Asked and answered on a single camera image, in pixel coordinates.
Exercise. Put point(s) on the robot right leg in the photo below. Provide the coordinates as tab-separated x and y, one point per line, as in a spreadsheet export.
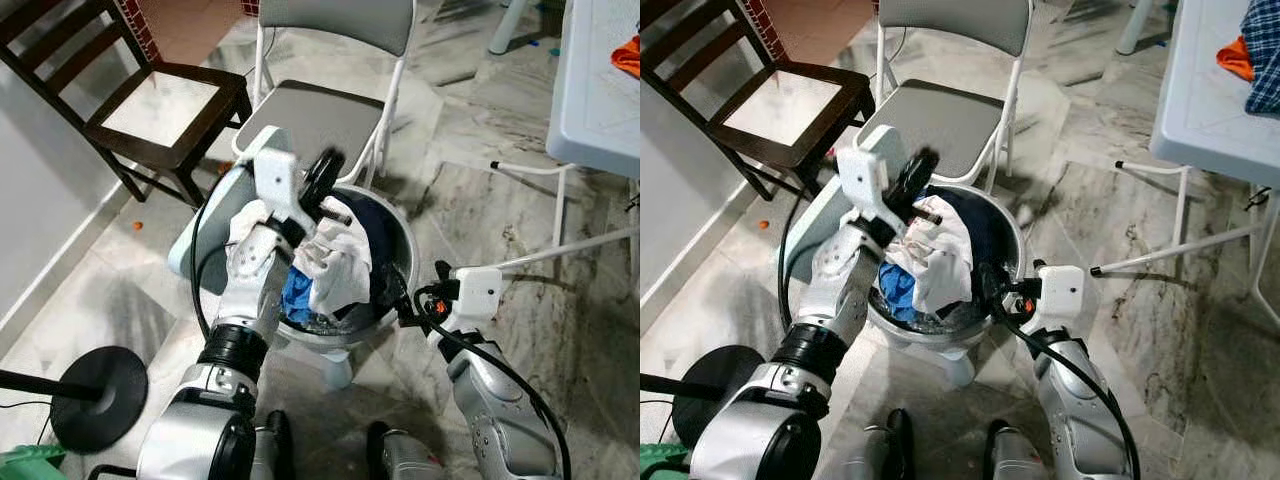
405	460
1015	460

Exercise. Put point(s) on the round grey laundry basket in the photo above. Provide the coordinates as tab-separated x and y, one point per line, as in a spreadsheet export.
350	338
950	335

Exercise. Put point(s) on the thin white garment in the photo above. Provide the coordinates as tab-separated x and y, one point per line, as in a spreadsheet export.
940	265
340	270

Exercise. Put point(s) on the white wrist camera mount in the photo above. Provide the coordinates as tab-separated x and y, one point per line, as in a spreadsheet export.
860	180
1062	292
480	295
275	180

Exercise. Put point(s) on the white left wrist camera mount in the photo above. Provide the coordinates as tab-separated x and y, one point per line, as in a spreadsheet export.
860	180
275	180

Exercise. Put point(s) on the pale blue folding table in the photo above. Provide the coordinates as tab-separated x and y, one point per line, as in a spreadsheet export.
600	90
1200	100

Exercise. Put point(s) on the grey folding chair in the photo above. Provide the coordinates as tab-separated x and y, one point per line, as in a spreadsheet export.
945	120
320	115

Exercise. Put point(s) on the dark navy cloth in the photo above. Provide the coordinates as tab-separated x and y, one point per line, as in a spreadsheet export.
990	250
385	250

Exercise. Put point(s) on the green plastic basket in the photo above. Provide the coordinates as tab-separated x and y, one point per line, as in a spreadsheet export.
660	465
30	465

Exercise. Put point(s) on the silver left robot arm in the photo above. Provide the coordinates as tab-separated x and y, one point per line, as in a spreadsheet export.
760	440
200	440

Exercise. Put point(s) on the robot leg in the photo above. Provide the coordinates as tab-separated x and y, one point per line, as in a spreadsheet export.
405	460
880	455
268	450
1015	460

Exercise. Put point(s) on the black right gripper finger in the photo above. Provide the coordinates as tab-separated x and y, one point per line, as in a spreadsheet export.
404	310
996	308
988	279
397	280

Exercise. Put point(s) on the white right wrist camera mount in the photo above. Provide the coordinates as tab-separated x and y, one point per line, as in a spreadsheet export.
1062	292
480	295

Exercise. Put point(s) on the robot left leg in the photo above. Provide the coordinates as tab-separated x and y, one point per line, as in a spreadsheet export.
268	450
880	455

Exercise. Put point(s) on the blue checked shirt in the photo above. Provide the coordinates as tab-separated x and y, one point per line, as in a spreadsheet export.
1262	55

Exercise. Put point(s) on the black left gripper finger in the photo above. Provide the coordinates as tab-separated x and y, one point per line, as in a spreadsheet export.
337	180
317	178
908	180
930	178

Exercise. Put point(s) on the orange cloth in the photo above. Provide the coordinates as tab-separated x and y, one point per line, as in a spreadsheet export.
628	58
1236	60

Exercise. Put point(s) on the bright blue cloth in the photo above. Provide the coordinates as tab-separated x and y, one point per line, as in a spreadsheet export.
897	290
297	295

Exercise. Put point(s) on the dark wooden chair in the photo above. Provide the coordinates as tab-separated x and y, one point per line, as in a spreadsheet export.
785	110
160	110

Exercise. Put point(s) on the black round floor stand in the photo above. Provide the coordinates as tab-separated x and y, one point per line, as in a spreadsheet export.
720	400
100	400

